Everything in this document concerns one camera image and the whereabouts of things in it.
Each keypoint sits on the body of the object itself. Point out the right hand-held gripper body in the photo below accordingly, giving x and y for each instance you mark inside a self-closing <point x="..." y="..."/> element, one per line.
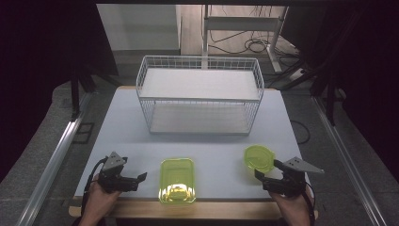
<point x="293" y="182"/>

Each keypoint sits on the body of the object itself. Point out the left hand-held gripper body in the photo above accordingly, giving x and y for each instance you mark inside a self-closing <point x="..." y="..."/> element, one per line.
<point x="113" y="180"/>

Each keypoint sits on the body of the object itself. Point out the green round plastic container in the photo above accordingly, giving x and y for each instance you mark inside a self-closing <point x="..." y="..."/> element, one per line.
<point x="259" y="158"/>

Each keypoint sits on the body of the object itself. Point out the green rectangular plastic container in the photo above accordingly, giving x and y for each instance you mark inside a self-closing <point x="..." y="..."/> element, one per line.
<point x="177" y="180"/>

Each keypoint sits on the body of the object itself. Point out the person's left hand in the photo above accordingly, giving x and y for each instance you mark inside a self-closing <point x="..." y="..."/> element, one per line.
<point x="100" y="197"/>

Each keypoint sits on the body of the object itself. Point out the person's right hand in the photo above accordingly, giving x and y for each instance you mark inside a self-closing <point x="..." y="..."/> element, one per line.
<point x="290" y="204"/>

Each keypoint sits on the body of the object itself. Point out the black metal stand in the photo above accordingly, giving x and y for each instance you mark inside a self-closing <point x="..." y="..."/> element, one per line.
<point x="330" y="94"/>
<point x="75" y="94"/>

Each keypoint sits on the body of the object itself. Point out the white power strip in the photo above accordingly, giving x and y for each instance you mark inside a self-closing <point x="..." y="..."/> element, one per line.
<point x="296" y="74"/>

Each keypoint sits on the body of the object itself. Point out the white panel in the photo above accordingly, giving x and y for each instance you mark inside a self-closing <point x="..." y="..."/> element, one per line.
<point x="138" y="26"/>

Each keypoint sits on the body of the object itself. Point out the black floor bracket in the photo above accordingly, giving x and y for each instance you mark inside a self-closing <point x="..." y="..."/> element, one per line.
<point x="84" y="133"/>

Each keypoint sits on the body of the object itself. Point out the aluminium rail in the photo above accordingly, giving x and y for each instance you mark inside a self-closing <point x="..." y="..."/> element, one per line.
<point x="53" y="160"/>
<point x="348" y="160"/>

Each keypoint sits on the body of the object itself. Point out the white metal desk frame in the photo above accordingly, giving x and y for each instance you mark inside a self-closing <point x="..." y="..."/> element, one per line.
<point x="241" y="23"/>

